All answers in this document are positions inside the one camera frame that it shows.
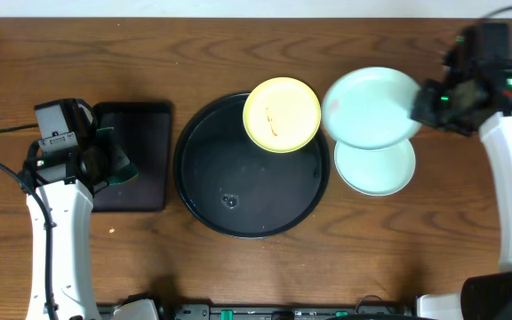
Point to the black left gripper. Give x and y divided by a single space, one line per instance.
106 160

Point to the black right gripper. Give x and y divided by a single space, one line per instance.
420 110

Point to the green yellow sponge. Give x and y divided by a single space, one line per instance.
118 167

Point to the light green plate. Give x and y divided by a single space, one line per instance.
379 172
370 108

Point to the yellow plate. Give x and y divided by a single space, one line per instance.
281 115

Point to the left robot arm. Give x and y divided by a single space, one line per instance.
72 160

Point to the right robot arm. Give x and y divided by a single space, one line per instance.
484 51

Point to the rectangular black tray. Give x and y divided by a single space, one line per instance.
143 131

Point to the round black tray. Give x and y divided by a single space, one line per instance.
239 189

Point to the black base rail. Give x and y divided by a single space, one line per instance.
368 307

